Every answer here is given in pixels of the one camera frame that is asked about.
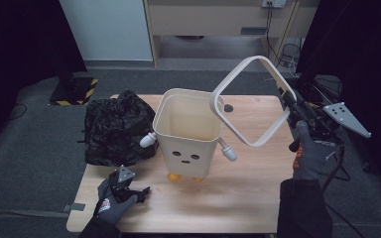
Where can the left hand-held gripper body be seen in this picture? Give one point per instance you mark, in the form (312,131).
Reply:
(125,173)

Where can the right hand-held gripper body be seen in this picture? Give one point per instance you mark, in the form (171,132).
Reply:
(344,117)

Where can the black garbage bag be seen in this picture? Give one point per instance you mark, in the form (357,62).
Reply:
(119,132)

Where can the white trash bin with face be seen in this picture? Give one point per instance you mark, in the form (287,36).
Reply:
(185,155)

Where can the person's left hand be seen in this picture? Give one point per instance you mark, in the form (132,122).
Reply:
(112,211)

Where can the person's right hand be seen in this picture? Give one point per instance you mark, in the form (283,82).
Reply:
(311,158)

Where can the black stand base yellow stripes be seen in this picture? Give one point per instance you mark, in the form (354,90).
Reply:
(72,93)
(307,99)

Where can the black floor tape mark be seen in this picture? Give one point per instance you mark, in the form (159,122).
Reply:
(81,140)

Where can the black table grommet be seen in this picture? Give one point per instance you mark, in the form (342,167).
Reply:
(228,108)

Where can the grey tape piece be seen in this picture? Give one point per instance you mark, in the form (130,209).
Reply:
(76,207)

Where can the black curtain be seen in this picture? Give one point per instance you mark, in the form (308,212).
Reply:
(13,49)
(370,49)

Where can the grey floor strip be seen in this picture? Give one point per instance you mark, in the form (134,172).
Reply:
(20,213)

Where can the wooden cabinet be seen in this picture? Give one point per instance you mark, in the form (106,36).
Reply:
(205,20)

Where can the white partition panel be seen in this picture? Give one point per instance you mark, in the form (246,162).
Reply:
(105,29)

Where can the white wall socket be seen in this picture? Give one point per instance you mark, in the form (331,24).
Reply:
(274,2)

